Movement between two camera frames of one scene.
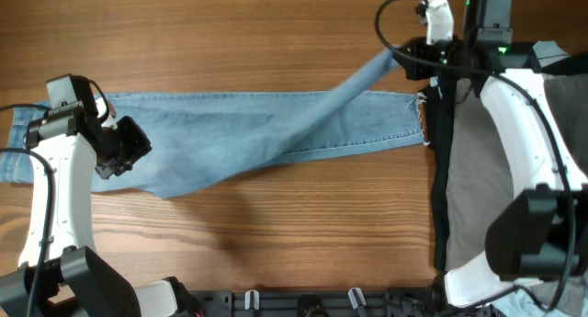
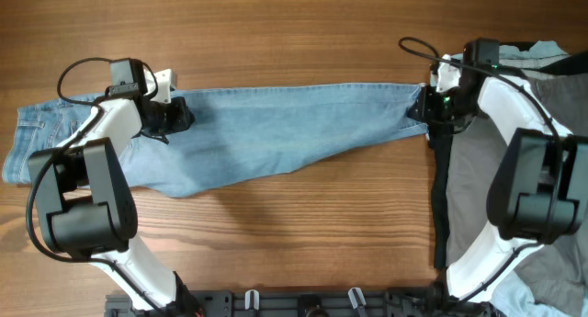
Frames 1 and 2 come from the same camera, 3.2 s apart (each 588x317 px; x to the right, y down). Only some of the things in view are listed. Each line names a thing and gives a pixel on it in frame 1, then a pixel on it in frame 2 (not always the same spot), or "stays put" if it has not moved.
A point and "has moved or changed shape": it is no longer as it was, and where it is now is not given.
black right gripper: [413, 70] → [426, 112]
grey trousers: [479, 176] stays put
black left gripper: [140, 147] → [181, 123]
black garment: [440, 103] stays put
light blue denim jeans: [199, 140] has moved or changed shape
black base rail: [375, 303] stays put
